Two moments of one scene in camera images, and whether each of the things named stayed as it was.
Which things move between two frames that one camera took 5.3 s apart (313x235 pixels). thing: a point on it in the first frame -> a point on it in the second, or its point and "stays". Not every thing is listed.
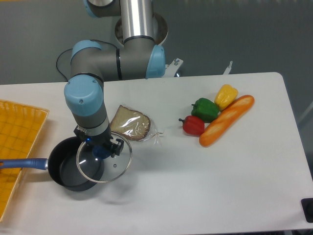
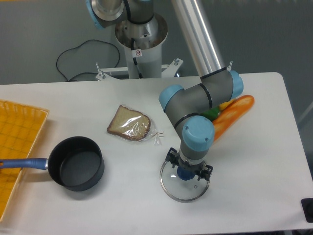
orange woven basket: x=19 y=125 stays
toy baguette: x=232 y=113 stays
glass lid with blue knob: x=99 y=170 -> x=182 y=185
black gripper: x=103 y=140 -> x=173 y=158
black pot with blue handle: x=62 y=165 stays
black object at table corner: x=307 y=205 stays
